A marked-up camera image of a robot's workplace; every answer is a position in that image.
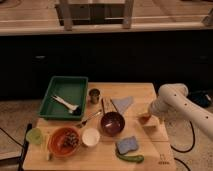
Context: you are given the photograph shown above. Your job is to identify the blue sponge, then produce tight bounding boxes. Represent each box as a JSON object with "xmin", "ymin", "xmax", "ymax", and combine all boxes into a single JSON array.
[{"xmin": 116, "ymin": 136, "xmax": 139, "ymax": 154}]

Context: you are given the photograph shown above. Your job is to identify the green plastic tray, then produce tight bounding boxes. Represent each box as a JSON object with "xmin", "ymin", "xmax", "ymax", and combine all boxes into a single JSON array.
[{"xmin": 39, "ymin": 76, "xmax": 88, "ymax": 121}]

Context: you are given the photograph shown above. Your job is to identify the light green plastic cup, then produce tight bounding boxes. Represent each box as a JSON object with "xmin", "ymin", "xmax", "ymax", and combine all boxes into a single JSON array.
[{"xmin": 26, "ymin": 128, "xmax": 43, "ymax": 145}]

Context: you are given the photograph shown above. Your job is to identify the dark red bowl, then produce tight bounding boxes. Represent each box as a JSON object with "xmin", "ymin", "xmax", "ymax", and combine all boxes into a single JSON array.
[{"xmin": 100, "ymin": 112, "xmax": 125, "ymax": 136}]

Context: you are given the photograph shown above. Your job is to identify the black cable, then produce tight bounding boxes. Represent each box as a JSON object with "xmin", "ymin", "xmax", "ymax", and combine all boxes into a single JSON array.
[{"xmin": 170, "ymin": 119, "xmax": 196, "ymax": 171}]

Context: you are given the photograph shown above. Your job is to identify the blue grey cloth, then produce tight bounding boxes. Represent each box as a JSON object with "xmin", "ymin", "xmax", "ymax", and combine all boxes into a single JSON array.
[{"xmin": 112, "ymin": 96, "xmax": 134, "ymax": 114}]

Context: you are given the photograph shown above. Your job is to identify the wooden chopsticks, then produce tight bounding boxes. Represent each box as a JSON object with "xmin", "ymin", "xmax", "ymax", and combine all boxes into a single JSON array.
[{"xmin": 101, "ymin": 97, "xmax": 116, "ymax": 113}]

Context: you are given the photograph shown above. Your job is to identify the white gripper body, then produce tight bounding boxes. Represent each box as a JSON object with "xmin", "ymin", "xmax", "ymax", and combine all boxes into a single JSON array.
[{"xmin": 148, "ymin": 100, "xmax": 164, "ymax": 120}]

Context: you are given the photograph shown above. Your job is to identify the red apple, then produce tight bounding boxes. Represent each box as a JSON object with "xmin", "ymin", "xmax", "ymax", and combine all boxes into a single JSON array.
[{"xmin": 139, "ymin": 113, "xmax": 151, "ymax": 124}]

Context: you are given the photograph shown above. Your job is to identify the green cucumber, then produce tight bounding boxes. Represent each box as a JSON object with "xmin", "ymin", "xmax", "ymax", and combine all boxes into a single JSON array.
[{"xmin": 115, "ymin": 150, "xmax": 144, "ymax": 163}]

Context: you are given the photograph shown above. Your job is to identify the white plastic fork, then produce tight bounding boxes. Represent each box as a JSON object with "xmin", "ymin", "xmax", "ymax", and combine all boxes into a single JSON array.
[{"xmin": 52, "ymin": 95, "xmax": 79, "ymax": 113}]

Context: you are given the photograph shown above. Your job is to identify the small metal cup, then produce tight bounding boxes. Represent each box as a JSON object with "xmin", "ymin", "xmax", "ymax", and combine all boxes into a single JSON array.
[{"xmin": 89, "ymin": 88, "xmax": 100, "ymax": 104}]

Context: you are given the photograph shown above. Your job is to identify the dark teal object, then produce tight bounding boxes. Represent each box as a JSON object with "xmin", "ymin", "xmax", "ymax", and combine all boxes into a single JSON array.
[{"xmin": 188, "ymin": 91, "xmax": 212, "ymax": 108}]

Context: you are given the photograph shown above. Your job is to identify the orange bowl with food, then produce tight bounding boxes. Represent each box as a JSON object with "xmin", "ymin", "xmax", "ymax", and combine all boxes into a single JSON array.
[{"xmin": 48, "ymin": 127, "xmax": 80, "ymax": 157}]

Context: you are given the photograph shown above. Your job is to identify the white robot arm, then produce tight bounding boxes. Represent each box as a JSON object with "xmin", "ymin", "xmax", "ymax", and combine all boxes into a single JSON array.
[{"xmin": 148, "ymin": 83, "xmax": 213, "ymax": 141}]

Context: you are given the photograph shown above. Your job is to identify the metal spoon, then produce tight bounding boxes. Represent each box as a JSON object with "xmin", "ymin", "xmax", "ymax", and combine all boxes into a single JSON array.
[{"xmin": 76, "ymin": 110, "xmax": 102, "ymax": 128}]

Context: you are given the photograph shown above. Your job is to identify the wooden stool frame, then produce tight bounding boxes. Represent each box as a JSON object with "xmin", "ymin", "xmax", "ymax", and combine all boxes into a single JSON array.
[{"xmin": 55, "ymin": 0, "xmax": 134, "ymax": 31}]

